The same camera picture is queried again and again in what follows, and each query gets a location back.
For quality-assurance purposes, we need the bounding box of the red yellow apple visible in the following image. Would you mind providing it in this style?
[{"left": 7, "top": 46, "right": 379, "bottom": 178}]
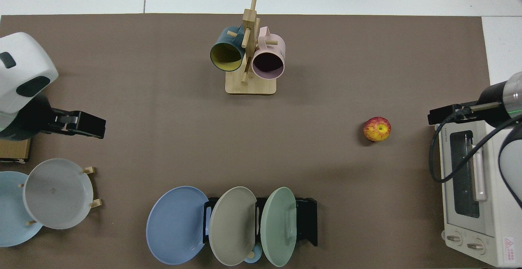
[{"left": 363, "top": 117, "right": 392, "bottom": 142}]

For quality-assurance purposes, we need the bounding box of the grey plate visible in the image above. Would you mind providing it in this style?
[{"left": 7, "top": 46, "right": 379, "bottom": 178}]
[{"left": 22, "top": 158, "right": 94, "bottom": 230}]

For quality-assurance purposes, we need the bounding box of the wooden plate rack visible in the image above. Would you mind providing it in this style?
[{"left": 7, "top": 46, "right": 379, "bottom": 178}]
[{"left": 18, "top": 166, "right": 102, "bottom": 225}]

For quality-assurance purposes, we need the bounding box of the light blue plate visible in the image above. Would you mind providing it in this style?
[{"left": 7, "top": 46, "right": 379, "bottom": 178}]
[{"left": 0, "top": 171, "right": 43, "bottom": 247}]

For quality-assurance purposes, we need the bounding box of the black dish rack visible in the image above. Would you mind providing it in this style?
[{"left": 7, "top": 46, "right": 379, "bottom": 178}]
[{"left": 203, "top": 197, "right": 318, "bottom": 247}]

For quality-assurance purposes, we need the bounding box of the taupe plate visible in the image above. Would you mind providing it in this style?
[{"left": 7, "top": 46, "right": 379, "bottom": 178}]
[{"left": 208, "top": 186, "right": 258, "bottom": 266}]

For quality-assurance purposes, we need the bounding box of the pale green plate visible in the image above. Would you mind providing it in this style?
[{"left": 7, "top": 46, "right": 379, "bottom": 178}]
[{"left": 260, "top": 187, "right": 297, "bottom": 267}]

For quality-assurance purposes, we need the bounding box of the brown table cloth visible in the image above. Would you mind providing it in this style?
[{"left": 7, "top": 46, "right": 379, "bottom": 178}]
[{"left": 0, "top": 14, "right": 491, "bottom": 269}]

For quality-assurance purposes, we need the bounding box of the pale toaster oven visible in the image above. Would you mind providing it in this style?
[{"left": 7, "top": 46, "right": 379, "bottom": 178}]
[{"left": 435, "top": 120, "right": 522, "bottom": 268}]

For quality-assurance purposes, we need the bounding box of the dark teal cup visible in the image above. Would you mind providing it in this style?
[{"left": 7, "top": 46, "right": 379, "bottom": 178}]
[{"left": 210, "top": 26, "right": 246, "bottom": 72}]

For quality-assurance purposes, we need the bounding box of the wooden cup stand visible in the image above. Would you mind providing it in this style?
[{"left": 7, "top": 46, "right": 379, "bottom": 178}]
[{"left": 225, "top": 0, "right": 279, "bottom": 95}]

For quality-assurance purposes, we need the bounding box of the pink cup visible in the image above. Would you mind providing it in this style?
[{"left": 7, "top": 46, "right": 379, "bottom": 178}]
[{"left": 251, "top": 27, "right": 286, "bottom": 80}]

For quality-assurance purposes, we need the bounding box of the small blue round thing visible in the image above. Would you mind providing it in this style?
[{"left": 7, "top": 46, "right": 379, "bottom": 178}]
[{"left": 243, "top": 242, "right": 262, "bottom": 264}]

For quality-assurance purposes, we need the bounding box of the wire basket with wooden floor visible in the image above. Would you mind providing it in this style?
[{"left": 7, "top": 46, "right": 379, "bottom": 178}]
[{"left": 0, "top": 138, "right": 32, "bottom": 164}]

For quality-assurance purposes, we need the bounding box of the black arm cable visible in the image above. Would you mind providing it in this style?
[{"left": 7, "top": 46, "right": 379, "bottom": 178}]
[{"left": 429, "top": 113, "right": 522, "bottom": 209}]

